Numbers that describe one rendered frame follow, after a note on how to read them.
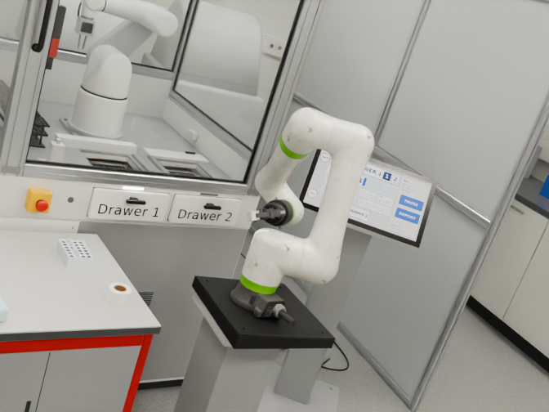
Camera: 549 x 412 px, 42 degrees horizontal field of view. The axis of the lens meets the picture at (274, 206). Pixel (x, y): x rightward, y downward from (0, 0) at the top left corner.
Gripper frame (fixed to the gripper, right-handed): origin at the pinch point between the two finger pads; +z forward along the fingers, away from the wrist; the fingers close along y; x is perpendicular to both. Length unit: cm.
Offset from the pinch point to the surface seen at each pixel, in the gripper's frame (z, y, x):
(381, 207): -73, -26, -3
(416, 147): -164, -29, 24
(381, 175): -78, -26, 10
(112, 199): -1, 53, 12
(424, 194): -83, -42, 0
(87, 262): 22, 49, -8
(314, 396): -102, 23, -88
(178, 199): -22.2, 38.0, 9.5
